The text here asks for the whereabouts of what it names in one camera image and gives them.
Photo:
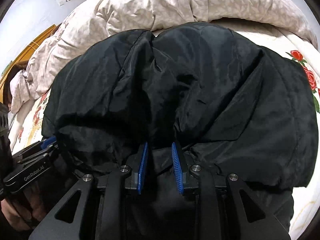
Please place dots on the wooden headboard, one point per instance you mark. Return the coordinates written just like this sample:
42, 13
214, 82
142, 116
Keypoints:
25, 55

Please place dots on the white rose print bedsheet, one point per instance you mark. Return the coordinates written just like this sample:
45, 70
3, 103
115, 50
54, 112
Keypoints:
108, 206

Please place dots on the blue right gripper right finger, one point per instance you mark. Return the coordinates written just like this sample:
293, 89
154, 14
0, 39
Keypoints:
177, 168

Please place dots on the left hand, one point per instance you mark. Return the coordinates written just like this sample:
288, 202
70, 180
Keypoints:
18, 216

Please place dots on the beige crumpled duvet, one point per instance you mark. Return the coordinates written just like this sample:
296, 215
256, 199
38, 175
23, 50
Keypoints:
96, 20

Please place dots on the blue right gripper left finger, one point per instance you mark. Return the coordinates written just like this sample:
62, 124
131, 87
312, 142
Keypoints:
142, 168

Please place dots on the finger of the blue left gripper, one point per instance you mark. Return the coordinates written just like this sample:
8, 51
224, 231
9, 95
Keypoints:
47, 142

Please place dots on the black puffer jacket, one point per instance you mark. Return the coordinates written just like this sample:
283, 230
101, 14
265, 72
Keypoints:
233, 106

